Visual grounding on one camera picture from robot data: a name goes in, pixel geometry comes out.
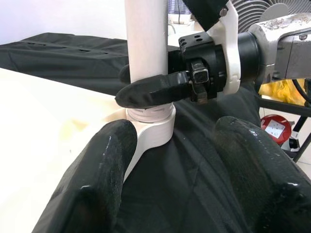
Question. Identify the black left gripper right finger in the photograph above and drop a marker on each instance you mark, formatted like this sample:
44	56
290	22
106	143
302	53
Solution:
262	179

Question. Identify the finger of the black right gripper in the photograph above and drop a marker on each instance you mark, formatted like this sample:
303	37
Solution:
124	74
150	93

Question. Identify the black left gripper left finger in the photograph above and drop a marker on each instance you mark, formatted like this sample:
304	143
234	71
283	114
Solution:
92	184

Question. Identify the white plastic table leg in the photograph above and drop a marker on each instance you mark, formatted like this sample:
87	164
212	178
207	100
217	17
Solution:
145	36

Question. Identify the white plastic table top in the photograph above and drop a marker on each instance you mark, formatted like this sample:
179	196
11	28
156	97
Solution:
36	145

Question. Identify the red round device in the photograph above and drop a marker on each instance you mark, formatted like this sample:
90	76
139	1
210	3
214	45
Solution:
275	127

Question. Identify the white standing fan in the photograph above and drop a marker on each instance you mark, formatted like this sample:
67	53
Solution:
257	12

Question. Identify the black metal stand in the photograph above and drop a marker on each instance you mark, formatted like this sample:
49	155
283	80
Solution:
291	106

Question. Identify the black cloth cover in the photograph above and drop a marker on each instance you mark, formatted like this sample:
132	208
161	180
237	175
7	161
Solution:
182	182

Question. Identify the yellow plastic bag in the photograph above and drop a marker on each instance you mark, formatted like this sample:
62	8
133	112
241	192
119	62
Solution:
281	91

